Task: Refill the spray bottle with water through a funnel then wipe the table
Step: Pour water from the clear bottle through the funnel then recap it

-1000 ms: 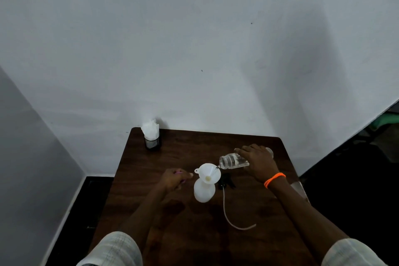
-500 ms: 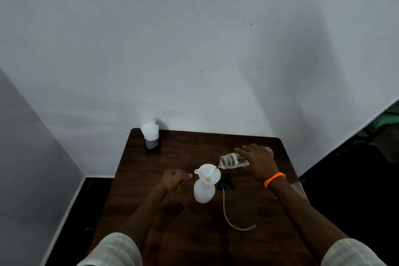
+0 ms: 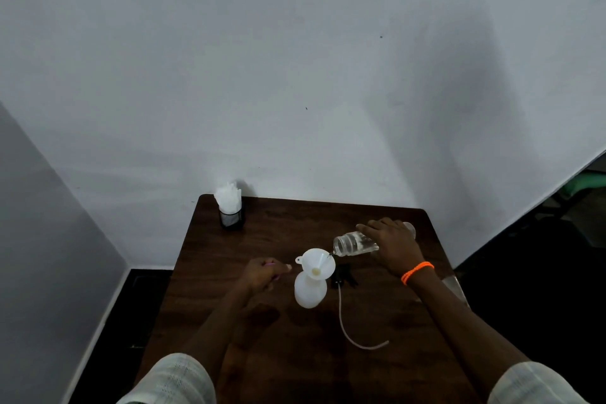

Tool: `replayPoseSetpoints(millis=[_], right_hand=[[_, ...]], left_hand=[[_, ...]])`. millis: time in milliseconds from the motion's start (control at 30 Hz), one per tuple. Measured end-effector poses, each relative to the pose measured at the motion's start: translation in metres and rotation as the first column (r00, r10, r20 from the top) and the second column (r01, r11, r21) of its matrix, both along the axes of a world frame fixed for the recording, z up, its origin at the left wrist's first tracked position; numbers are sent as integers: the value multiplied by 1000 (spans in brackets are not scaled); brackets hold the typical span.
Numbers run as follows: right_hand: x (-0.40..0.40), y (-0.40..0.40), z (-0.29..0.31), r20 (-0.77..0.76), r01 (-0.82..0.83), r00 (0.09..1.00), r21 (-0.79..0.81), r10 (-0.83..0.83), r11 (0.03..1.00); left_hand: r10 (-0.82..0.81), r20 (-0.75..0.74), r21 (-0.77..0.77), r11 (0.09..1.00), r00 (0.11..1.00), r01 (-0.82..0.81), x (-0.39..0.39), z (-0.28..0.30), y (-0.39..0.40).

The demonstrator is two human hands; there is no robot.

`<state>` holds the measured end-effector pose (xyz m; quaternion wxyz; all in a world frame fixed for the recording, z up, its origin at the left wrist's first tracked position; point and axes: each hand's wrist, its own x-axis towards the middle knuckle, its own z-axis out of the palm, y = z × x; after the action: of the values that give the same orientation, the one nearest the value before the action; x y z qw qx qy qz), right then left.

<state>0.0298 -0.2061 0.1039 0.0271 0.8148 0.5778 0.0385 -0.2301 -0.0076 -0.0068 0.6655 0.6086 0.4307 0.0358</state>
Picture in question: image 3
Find person's left hand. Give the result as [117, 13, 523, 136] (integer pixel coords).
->
[243, 257, 293, 294]

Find person's right hand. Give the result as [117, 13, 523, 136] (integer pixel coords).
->
[356, 217, 426, 277]

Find person's right forearm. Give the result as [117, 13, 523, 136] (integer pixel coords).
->
[408, 268, 530, 401]

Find person's left forearm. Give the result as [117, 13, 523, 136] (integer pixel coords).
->
[182, 278, 266, 388]

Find white plastic funnel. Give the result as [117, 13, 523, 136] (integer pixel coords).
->
[295, 248, 336, 282]

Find white plastic spray bottle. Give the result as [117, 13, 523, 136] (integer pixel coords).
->
[294, 271, 328, 310]

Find black spray head with tube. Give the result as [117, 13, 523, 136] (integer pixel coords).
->
[330, 264, 390, 351]

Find orange wristband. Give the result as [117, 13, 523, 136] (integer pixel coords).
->
[401, 261, 435, 286]

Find black tissue holder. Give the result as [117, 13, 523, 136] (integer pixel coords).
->
[219, 206, 246, 230]

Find white tissues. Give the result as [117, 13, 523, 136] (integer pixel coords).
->
[213, 182, 242, 215]

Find white left sleeve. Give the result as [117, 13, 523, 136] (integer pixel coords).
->
[116, 353, 217, 404]

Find white sleeve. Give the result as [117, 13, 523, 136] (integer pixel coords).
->
[488, 361, 590, 404]
[116, 353, 217, 404]

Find green chair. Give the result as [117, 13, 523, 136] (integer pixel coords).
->
[556, 170, 606, 210]

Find white right sleeve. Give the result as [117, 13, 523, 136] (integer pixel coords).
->
[488, 361, 590, 404]

